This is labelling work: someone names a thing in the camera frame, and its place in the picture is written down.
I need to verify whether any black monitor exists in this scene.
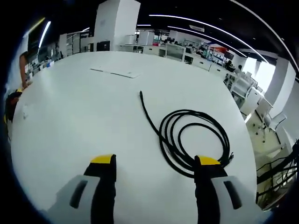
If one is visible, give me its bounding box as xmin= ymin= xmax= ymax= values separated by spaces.
xmin=96 ymin=41 xmax=110 ymax=52

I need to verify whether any white square column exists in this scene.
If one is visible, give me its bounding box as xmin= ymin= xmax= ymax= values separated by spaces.
xmin=265 ymin=57 xmax=299 ymax=112
xmin=93 ymin=0 xmax=141 ymax=51

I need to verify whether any black Type-C cable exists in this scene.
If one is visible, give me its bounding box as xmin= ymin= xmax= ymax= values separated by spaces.
xmin=139 ymin=90 xmax=234 ymax=176

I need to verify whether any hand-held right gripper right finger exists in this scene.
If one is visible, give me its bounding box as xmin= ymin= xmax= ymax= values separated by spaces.
xmin=194 ymin=155 xmax=259 ymax=224

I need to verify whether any white desk cover plate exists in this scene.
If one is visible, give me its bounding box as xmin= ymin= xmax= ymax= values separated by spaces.
xmin=90 ymin=66 xmax=140 ymax=79

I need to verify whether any row of white cabinets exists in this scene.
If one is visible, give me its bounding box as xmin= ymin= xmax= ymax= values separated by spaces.
xmin=119 ymin=43 xmax=234 ymax=77

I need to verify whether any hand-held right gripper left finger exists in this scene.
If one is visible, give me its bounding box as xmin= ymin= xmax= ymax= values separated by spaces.
xmin=48 ymin=153 xmax=117 ymax=224

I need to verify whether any ceiling vent panel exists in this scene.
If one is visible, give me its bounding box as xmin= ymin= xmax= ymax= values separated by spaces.
xmin=189 ymin=24 xmax=206 ymax=33

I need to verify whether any white desk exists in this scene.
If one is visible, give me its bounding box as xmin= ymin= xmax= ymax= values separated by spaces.
xmin=10 ymin=50 xmax=257 ymax=224

